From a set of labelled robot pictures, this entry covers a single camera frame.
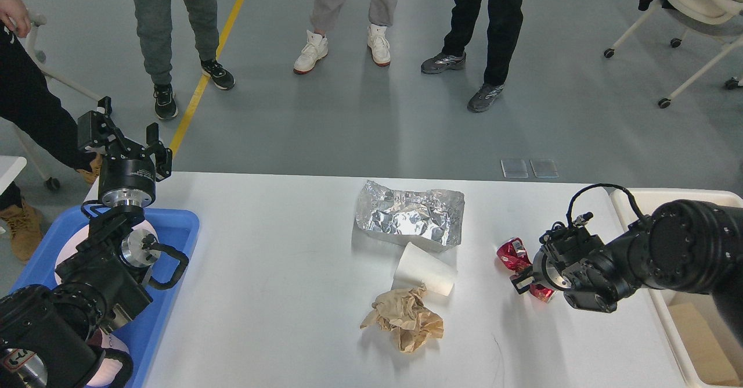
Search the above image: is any left clear floor tile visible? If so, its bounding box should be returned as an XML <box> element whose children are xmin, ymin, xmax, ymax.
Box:
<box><xmin>500</xmin><ymin>158</ymin><xmax>530</xmax><ymax>179</ymax></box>

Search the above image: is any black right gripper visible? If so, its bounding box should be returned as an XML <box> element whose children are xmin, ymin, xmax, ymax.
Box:
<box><xmin>510</xmin><ymin>249</ymin><xmax>572</xmax><ymax>294</ymax></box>

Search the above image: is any pink mug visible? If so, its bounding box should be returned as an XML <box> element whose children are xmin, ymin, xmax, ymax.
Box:
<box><xmin>87</xmin><ymin>329</ymin><xmax>129</xmax><ymax>387</ymax></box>

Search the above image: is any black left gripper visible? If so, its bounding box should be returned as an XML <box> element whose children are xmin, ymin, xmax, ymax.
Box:
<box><xmin>77</xmin><ymin>96</ymin><xmax>172</xmax><ymax>208</ymax></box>

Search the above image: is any white rolling chair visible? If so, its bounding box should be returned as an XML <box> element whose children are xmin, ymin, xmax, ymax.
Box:
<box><xmin>603</xmin><ymin>0</ymin><xmax>742</xmax><ymax>109</ymax></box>

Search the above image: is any person in black trousers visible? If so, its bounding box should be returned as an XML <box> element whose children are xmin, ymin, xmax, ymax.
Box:
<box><xmin>421</xmin><ymin>0</ymin><xmax>528</xmax><ymax>114</ymax></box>

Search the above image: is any crumpled aluminium foil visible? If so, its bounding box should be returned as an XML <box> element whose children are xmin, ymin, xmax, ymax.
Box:
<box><xmin>355</xmin><ymin>181</ymin><xmax>465</xmax><ymax>253</ymax></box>

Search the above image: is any white plastic bin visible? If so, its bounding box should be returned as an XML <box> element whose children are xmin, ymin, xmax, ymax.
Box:
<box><xmin>630</xmin><ymin>188</ymin><xmax>742</xmax><ymax>387</ymax></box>

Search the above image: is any person with white sneakers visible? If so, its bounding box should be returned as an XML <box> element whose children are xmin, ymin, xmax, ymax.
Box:
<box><xmin>293</xmin><ymin>0</ymin><xmax>405</xmax><ymax>75</ymax></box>

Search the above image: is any white paper cup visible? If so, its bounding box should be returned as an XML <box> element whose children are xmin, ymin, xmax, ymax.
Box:
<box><xmin>393</xmin><ymin>243</ymin><xmax>457</xmax><ymax>296</ymax></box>

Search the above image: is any clear floor tile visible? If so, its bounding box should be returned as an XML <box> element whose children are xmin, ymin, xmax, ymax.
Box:
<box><xmin>500</xmin><ymin>158</ymin><xmax>530</xmax><ymax>179</ymax></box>
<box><xmin>530</xmin><ymin>159</ymin><xmax>560</xmax><ymax>179</ymax></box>

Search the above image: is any person in grey trousers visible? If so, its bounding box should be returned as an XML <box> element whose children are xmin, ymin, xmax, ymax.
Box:
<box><xmin>124</xmin><ymin>0</ymin><xmax>236</xmax><ymax>121</ymax></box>

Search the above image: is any crumpled brown paper ball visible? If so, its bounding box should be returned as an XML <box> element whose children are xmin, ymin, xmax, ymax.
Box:
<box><xmin>360</xmin><ymin>284</ymin><xmax>444</xmax><ymax>354</ymax></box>

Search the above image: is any blue plastic tray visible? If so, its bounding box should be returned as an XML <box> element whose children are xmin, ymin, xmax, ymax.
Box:
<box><xmin>5</xmin><ymin>207</ymin><xmax>200</xmax><ymax>387</ymax></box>

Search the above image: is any right clear floor tile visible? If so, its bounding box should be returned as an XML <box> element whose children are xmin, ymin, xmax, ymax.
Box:
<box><xmin>530</xmin><ymin>159</ymin><xmax>560</xmax><ymax>179</ymax></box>

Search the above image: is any white side table corner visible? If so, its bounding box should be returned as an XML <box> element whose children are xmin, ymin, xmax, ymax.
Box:
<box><xmin>0</xmin><ymin>155</ymin><xmax>27</xmax><ymax>194</ymax></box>

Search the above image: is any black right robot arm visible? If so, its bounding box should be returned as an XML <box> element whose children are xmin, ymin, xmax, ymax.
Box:
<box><xmin>511</xmin><ymin>186</ymin><xmax>742</xmax><ymax>342</ymax></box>

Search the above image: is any person with tan boots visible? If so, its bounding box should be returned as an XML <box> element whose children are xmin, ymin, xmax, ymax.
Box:
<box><xmin>1</xmin><ymin>0</ymin><xmax>103</xmax><ymax>264</ymax></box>

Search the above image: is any large brown paper sheet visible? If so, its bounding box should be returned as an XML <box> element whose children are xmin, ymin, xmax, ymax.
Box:
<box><xmin>669</xmin><ymin>303</ymin><xmax>740</xmax><ymax>386</ymax></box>

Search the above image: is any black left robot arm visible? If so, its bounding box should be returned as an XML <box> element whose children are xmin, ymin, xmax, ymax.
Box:
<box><xmin>1</xmin><ymin>96</ymin><xmax>189</xmax><ymax>387</ymax></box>

